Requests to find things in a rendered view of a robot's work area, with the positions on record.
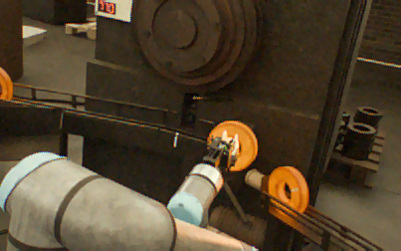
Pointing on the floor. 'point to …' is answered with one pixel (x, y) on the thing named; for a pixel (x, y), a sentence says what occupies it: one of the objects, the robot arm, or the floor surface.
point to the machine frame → (243, 87)
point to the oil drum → (0, 36)
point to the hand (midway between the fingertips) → (233, 140)
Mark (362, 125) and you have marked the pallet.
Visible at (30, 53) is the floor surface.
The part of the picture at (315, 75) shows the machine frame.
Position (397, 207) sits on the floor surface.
